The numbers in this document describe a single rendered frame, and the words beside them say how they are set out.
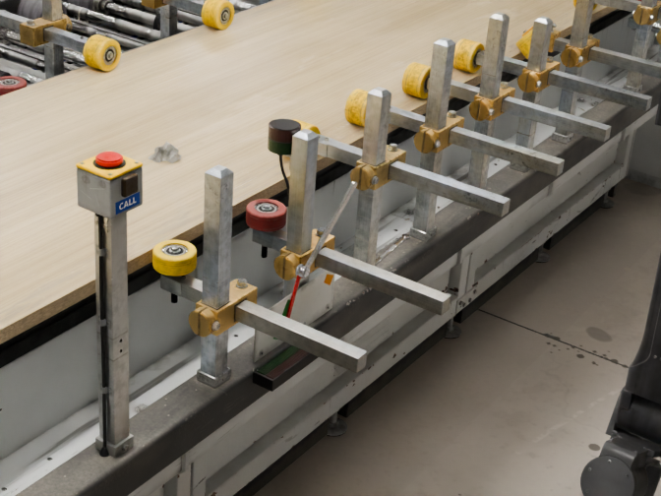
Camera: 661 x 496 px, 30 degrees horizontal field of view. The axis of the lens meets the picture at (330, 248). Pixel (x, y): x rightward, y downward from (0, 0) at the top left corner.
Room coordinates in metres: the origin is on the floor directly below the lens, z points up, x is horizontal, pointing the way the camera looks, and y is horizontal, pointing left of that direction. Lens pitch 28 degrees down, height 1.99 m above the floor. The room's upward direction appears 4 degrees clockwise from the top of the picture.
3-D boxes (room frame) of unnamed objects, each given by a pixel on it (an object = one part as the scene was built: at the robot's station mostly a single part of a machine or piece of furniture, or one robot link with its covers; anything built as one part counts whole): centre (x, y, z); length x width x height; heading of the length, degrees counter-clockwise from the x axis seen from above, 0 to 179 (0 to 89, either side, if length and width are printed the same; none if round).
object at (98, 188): (1.65, 0.33, 1.18); 0.07 x 0.07 x 0.08; 58
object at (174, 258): (1.97, 0.28, 0.85); 0.08 x 0.08 x 0.11
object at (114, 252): (1.64, 0.33, 0.93); 0.05 x 0.05 x 0.45; 58
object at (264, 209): (2.17, 0.13, 0.85); 0.08 x 0.08 x 0.11
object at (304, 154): (2.08, 0.06, 0.87); 0.04 x 0.04 x 0.48; 58
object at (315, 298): (2.04, 0.06, 0.75); 0.26 x 0.01 x 0.10; 148
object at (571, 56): (3.15, -0.62, 0.95); 0.14 x 0.06 x 0.05; 148
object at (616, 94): (2.94, -0.53, 0.95); 0.50 x 0.04 x 0.04; 58
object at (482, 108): (2.73, -0.35, 0.95); 0.14 x 0.06 x 0.05; 148
